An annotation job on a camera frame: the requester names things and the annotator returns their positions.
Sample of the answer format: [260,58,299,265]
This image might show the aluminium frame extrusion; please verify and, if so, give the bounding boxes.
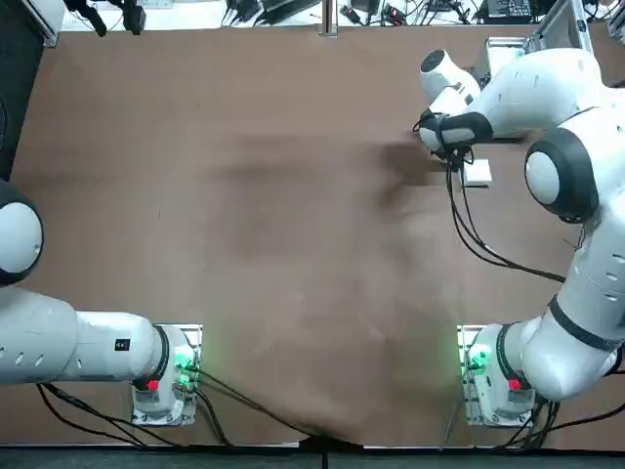
[26,0,61,49]
[529,0,598,56]

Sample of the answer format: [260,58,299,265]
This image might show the small black power adapter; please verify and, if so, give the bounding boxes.
[226,0,260,25]

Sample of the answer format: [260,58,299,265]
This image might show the left arm base black cables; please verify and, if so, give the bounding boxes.
[36,364,329,449]

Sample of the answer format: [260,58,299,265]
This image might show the tangled black cables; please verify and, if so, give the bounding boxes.
[375,0,484,26]

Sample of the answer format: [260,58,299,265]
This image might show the grey power adapter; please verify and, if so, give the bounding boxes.
[258,0,295,23]

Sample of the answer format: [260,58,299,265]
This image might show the black plug adapter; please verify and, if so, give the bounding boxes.
[65,0,109,38]
[121,0,147,36]

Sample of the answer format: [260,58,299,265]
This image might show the aluminium camera post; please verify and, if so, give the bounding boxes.
[318,0,340,37]

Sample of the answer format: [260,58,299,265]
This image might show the white triangular bandage packet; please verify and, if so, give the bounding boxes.
[463,158,492,189]

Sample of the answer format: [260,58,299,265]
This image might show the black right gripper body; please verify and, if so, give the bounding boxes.
[429,145,465,170]

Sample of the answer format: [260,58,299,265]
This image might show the black labelled power adapter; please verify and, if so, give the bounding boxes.
[480,0,544,23]

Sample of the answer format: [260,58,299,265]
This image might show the right arm black cable bundle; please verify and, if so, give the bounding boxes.
[417,109,568,285]

